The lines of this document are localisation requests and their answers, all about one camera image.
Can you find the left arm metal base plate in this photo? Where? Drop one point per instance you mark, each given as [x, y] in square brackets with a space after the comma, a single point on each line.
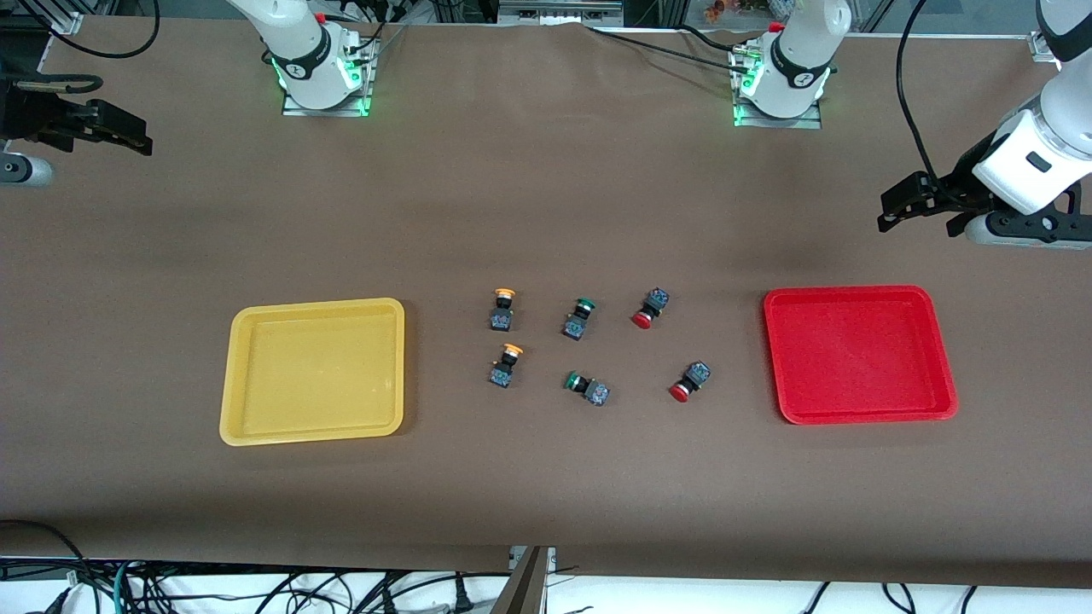
[810, 121]

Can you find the green push button switch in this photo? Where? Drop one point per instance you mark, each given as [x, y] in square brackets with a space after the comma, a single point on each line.
[576, 326]
[595, 392]

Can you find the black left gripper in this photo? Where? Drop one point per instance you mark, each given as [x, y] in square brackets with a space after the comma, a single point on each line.
[957, 189]

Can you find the yellow push button switch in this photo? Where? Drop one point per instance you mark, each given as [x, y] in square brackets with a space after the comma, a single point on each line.
[501, 317]
[502, 373]

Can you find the brown table cover sheet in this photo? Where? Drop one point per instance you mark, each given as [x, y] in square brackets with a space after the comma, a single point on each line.
[546, 213]

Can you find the metal table leg post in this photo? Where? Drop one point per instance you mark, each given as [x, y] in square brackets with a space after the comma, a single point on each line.
[525, 588]

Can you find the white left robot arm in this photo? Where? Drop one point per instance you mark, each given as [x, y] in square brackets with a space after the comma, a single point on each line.
[798, 51]

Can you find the aluminium frame profile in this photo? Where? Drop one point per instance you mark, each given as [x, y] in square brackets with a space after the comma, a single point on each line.
[559, 10]

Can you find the metal table corner bracket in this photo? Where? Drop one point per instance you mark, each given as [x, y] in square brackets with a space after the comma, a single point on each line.
[1042, 47]
[61, 24]

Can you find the red push button switch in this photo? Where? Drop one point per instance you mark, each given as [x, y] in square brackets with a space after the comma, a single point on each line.
[655, 302]
[695, 375]

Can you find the yellow plastic tray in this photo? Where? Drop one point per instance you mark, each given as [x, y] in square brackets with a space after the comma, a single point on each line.
[316, 375]

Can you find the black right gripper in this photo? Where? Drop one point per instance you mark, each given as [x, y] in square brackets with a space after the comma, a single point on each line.
[30, 114]

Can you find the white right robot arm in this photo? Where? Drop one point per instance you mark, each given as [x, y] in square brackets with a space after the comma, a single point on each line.
[299, 51]

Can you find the red plastic tray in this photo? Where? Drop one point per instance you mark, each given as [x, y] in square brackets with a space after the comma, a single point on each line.
[857, 358]

